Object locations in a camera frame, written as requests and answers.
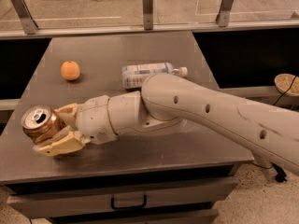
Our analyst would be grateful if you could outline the dented orange soda can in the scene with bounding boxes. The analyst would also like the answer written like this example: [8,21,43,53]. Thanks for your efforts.
[21,105,65,145]

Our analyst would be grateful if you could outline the grey drawer cabinet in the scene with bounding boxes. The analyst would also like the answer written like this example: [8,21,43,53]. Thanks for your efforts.
[0,32,253,224]

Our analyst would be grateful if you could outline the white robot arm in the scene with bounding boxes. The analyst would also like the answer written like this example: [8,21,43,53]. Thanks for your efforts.
[35,74,299,175]

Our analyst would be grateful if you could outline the middle metal railing bracket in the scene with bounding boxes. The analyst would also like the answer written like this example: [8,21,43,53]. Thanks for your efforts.
[142,0,153,30]

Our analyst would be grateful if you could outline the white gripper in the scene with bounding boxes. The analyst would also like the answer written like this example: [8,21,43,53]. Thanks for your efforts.
[33,95,118,157]

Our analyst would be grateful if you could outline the metal railing bracket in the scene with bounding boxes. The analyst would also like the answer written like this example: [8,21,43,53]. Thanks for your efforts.
[10,0,38,35]
[216,0,234,27]
[142,0,153,30]

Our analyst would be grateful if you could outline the black metal stand leg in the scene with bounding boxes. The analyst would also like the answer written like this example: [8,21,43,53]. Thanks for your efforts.
[273,163,287,183]

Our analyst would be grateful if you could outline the black drawer handle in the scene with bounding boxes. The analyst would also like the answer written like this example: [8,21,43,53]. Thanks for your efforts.
[110,195,148,211]

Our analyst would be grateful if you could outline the black floor cable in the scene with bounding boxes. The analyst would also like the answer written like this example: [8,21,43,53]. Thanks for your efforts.
[250,161,275,170]

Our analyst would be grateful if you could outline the right metal railing bracket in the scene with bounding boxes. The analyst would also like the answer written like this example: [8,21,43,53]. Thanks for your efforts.
[216,0,234,27]

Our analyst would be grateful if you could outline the clear plastic water bottle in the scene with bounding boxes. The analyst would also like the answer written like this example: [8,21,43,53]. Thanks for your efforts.
[121,63,188,90]

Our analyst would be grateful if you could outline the left metal railing bracket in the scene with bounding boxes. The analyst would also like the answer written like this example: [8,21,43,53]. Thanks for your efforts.
[10,0,38,35]

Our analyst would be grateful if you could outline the orange fruit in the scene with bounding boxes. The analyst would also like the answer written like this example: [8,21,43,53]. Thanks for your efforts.
[61,61,80,81]

